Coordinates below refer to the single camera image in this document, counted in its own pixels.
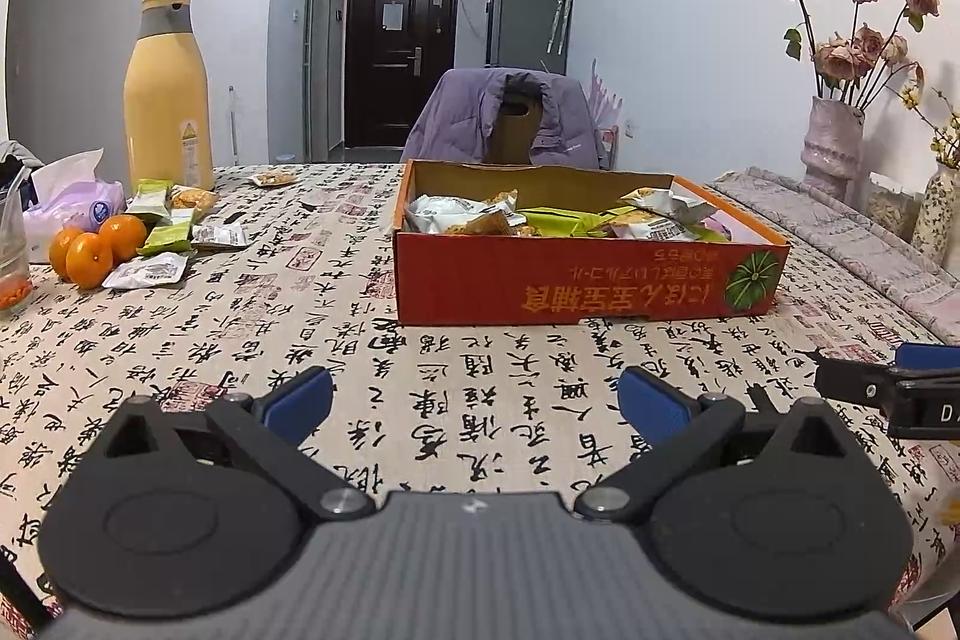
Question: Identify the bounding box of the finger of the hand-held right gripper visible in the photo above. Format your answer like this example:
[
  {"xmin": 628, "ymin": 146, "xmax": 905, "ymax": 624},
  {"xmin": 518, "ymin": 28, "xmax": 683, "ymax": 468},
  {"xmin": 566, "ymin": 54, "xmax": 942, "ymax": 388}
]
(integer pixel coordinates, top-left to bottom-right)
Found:
[
  {"xmin": 896, "ymin": 344, "xmax": 960, "ymax": 378},
  {"xmin": 814, "ymin": 351, "xmax": 912, "ymax": 416}
]

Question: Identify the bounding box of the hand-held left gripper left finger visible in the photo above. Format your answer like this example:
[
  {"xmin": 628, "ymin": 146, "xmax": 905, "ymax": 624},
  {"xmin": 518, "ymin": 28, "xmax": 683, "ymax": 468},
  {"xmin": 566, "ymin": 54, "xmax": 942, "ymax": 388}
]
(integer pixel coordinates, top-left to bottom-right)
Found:
[{"xmin": 75, "ymin": 365, "xmax": 376, "ymax": 522}]

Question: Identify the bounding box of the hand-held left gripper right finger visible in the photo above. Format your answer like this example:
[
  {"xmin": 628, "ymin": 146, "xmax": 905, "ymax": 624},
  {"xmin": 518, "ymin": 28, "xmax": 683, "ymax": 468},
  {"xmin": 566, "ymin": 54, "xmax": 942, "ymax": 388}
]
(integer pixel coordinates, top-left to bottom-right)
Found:
[{"xmin": 574, "ymin": 365, "xmax": 893, "ymax": 522}]

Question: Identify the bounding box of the cardboard box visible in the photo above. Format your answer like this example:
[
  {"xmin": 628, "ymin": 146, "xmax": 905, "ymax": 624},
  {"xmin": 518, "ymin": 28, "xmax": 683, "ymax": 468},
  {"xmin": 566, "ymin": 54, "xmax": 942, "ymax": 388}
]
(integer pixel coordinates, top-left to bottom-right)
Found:
[{"xmin": 391, "ymin": 158, "xmax": 792, "ymax": 327}]

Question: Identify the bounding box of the white orange snack packet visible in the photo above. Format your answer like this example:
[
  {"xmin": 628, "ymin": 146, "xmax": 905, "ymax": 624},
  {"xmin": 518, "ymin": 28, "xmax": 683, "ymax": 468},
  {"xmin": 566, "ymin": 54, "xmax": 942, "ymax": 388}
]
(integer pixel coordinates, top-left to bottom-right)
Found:
[{"xmin": 405, "ymin": 194, "xmax": 518, "ymax": 234}]

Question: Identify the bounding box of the folded pink grey cloth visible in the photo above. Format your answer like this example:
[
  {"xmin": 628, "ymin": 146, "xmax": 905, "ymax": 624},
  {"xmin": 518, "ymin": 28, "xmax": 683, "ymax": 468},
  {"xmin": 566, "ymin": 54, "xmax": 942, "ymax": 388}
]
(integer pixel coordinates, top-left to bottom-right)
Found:
[{"xmin": 705, "ymin": 166, "xmax": 960, "ymax": 345}]

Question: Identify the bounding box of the speckled yellow vase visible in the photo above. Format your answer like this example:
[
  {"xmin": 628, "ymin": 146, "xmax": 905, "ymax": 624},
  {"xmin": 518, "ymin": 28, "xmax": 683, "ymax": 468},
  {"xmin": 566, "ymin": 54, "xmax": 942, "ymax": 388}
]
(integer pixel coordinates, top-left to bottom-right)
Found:
[{"xmin": 911, "ymin": 164, "xmax": 960, "ymax": 270}]

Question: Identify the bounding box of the glass jar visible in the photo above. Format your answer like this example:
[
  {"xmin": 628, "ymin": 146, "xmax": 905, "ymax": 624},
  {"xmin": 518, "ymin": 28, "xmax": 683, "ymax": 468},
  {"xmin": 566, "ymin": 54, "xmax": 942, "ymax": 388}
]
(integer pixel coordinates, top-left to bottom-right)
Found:
[{"xmin": 866, "ymin": 171, "xmax": 922, "ymax": 240}]

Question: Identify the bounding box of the white barcode snack packet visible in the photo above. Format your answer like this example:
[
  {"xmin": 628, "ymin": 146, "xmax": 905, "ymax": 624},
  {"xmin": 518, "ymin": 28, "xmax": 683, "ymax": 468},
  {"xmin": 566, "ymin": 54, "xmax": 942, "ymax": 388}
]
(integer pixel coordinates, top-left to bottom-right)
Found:
[{"xmin": 606, "ymin": 212, "xmax": 706, "ymax": 242}]

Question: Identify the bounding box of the crinkled white snack packet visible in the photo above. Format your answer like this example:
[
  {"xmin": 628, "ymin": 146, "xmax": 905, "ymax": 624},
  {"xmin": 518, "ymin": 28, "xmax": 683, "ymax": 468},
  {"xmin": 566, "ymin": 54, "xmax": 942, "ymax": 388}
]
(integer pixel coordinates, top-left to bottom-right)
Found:
[{"xmin": 621, "ymin": 188, "xmax": 719, "ymax": 223}]

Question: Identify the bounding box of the green white snack packet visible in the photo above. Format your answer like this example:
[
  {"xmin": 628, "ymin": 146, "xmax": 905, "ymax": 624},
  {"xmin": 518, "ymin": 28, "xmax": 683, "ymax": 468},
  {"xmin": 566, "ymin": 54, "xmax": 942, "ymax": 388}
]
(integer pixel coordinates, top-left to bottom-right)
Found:
[
  {"xmin": 136, "ymin": 221, "xmax": 197, "ymax": 257},
  {"xmin": 517, "ymin": 205, "xmax": 635, "ymax": 238},
  {"xmin": 126, "ymin": 179, "xmax": 175, "ymax": 225}
]

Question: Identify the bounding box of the yellow flower sprig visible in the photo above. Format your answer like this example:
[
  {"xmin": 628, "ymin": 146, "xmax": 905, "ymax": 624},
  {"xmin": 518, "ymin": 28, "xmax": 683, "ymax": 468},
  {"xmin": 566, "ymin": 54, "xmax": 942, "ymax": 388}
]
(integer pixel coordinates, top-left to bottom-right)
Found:
[{"xmin": 898, "ymin": 83, "xmax": 960, "ymax": 169}]

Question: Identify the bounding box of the orange crisp packet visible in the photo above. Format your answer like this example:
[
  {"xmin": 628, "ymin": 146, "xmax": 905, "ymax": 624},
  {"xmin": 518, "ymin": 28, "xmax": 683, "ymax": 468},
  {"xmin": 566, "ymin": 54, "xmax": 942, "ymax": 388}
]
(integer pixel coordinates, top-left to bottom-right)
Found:
[{"xmin": 171, "ymin": 186, "xmax": 220, "ymax": 214}]

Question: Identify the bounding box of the pink vase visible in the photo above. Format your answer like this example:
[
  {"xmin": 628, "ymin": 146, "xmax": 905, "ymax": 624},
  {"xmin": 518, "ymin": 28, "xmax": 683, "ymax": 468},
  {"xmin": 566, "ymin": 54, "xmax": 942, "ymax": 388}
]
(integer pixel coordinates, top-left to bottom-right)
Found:
[{"xmin": 801, "ymin": 95, "xmax": 867, "ymax": 206}]

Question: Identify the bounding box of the purple tissue pack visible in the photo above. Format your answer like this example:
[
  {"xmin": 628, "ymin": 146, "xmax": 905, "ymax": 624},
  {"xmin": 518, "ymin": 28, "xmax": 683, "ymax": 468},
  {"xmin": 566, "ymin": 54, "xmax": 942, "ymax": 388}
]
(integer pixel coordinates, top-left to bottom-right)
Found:
[{"xmin": 22, "ymin": 149, "xmax": 127, "ymax": 244}]

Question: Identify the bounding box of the pink rack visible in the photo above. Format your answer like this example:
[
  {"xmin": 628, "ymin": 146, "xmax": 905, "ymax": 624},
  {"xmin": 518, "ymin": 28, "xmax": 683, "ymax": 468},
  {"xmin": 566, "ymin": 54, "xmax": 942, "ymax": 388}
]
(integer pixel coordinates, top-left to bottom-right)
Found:
[{"xmin": 587, "ymin": 59, "xmax": 623, "ymax": 169}]

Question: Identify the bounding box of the wooden chair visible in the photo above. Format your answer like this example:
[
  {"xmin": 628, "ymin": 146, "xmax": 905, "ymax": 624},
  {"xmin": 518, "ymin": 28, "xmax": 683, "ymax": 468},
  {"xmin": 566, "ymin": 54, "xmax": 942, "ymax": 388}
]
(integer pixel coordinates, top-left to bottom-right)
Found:
[{"xmin": 491, "ymin": 72, "xmax": 552, "ymax": 167}]

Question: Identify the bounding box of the dark entrance door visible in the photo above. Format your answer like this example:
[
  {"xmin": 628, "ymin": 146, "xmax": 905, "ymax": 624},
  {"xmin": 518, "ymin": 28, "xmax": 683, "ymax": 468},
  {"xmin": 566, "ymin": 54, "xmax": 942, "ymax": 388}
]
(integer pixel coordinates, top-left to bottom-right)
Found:
[{"xmin": 343, "ymin": 0, "xmax": 458, "ymax": 150}]

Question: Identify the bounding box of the dried rose bouquet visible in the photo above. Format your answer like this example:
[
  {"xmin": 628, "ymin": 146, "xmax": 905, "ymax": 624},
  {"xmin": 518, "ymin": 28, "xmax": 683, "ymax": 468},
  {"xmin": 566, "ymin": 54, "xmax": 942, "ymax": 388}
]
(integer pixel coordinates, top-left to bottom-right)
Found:
[{"xmin": 766, "ymin": 0, "xmax": 942, "ymax": 112}]

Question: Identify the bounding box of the yellow bottle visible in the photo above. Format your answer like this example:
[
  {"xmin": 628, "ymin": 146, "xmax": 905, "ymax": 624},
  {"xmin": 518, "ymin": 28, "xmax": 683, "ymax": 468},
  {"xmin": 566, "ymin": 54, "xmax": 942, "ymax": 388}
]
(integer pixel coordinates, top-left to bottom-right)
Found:
[{"xmin": 124, "ymin": 0, "xmax": 216, "ymax": 191}]

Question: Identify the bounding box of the purple jacket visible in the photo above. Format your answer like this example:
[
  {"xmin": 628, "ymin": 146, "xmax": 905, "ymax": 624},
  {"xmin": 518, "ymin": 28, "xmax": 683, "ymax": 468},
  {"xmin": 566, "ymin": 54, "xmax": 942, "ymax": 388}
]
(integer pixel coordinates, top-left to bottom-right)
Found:
[{"xmin": 403, "ymin": 68, "xmax": 601, "ymax": 170}]

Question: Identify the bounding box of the grey interior door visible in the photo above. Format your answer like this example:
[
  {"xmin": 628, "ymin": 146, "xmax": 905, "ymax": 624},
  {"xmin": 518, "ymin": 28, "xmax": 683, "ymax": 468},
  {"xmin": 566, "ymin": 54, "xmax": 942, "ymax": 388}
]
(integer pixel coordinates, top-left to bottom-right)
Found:
[{"xmin": 304, "ymin": 0, "xmax": 335, "ymax": 161}]

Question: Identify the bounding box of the pile of clothes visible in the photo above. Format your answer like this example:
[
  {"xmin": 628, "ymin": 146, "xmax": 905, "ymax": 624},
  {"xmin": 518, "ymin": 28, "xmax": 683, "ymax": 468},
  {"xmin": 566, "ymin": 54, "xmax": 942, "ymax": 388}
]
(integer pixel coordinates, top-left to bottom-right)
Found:
[{"xmin": 0, "ymin": 140, "xmax": 46, "ymax": 191}]

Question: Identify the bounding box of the grey refrigerator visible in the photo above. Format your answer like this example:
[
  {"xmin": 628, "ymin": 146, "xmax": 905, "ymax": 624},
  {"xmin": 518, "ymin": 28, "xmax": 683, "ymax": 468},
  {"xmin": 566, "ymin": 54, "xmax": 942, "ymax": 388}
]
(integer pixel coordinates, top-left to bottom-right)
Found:
[{"xmin": 486, "ymin": 0, "xmax": 575, "ymax": 79}]

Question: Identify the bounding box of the folded umbrella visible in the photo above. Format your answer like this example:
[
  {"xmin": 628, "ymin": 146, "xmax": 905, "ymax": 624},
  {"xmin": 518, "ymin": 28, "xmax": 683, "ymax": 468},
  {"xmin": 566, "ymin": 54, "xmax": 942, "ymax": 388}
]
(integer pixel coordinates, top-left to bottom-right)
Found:
[{"xmin": 547, "ymin": 0, "xmax": 577, "ymax": 55}]

